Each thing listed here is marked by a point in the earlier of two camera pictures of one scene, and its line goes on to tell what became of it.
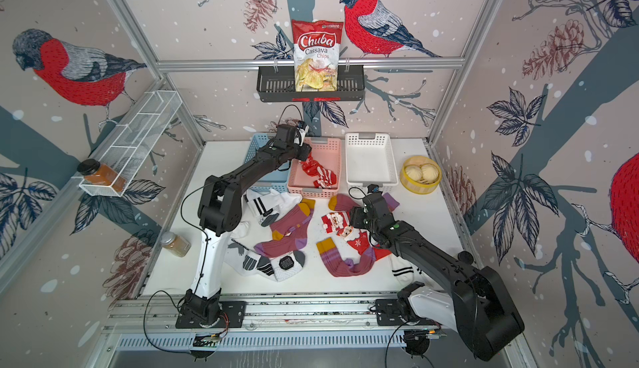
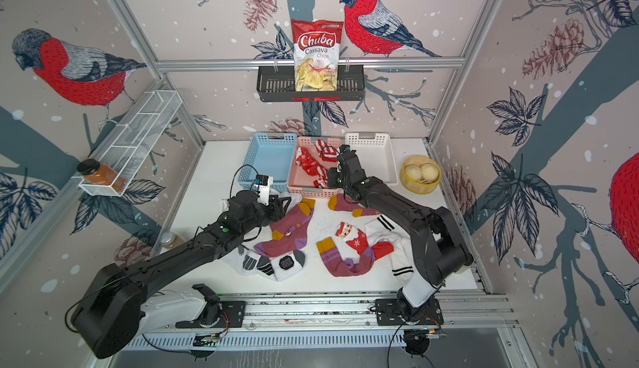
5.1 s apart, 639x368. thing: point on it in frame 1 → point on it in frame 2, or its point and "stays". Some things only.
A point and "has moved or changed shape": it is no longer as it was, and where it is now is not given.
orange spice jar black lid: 93,172 stays
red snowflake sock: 310,166 stays
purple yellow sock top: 339,202 stays
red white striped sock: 327,178 → 329,153
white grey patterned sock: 245,261 stays
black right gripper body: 360,221 → 335,181
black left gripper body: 298,152 → 273,212
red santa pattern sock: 358,240 has moved or changed shape
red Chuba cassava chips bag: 316,46 stays
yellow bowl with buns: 420,175 stays
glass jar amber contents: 175,245 stays
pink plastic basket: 326,151 stays
